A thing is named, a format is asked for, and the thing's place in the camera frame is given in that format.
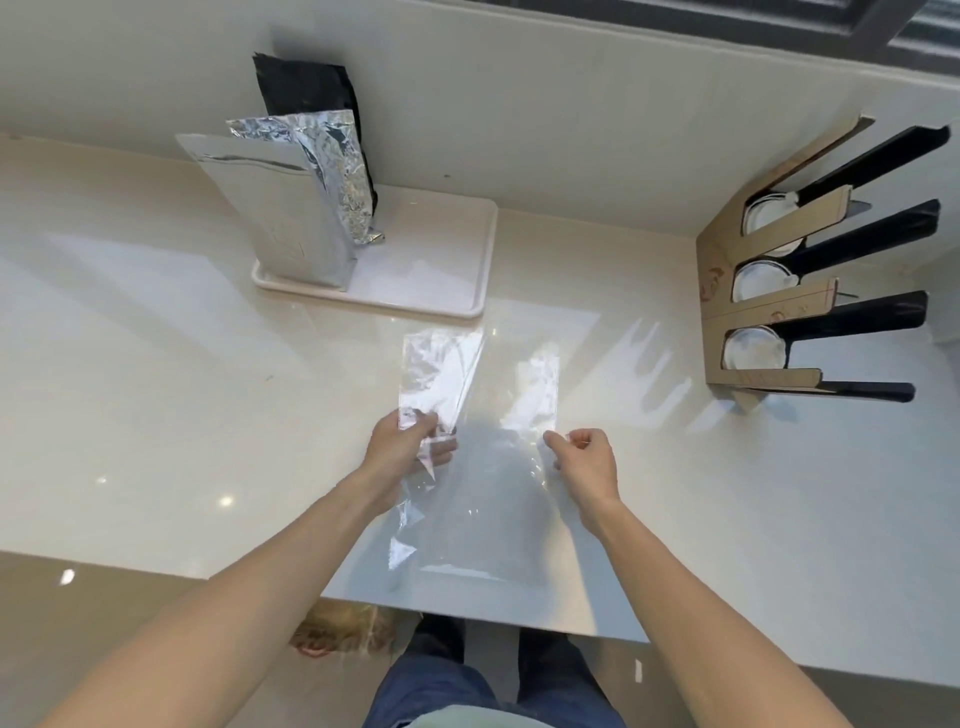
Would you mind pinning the person's left forearm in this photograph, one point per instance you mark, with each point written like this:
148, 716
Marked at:
225, 600

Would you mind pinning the person's right hand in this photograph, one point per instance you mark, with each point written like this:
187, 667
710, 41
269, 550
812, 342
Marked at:
592, 472

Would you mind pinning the brown cardboard holder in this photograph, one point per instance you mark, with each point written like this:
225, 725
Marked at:
720, 285

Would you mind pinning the blue jeans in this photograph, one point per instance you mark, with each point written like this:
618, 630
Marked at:
427, 690

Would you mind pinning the black foil bag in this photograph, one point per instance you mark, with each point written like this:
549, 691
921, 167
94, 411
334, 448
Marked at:
300, 86

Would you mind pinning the person's right thumb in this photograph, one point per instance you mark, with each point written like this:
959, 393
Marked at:
556, 442

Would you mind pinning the crumpled silver foil bag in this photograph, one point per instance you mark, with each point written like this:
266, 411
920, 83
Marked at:
337, 150

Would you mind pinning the clear plastic bag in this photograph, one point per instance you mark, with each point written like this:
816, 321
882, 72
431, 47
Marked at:
487, 495

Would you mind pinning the person's left thumb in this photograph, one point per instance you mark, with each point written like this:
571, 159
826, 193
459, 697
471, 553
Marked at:
417, 421

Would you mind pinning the smooth silver foil bag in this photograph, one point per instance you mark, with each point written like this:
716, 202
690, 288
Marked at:
277, 217

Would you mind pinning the person's right forearm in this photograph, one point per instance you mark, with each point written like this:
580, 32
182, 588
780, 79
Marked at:
697, 622

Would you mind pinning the light shirt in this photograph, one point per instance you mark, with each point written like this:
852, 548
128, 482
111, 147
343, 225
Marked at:
469, 718

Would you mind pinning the white plastic tray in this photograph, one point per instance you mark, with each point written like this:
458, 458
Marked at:
427, 255

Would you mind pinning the person's left hand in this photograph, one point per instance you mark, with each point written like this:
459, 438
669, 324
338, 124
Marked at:
394, 457

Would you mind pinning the dark window frame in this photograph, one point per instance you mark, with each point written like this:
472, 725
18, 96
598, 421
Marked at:
862, 22

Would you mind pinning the plastic bag with brown contents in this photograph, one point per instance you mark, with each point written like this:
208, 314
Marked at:
341, 630

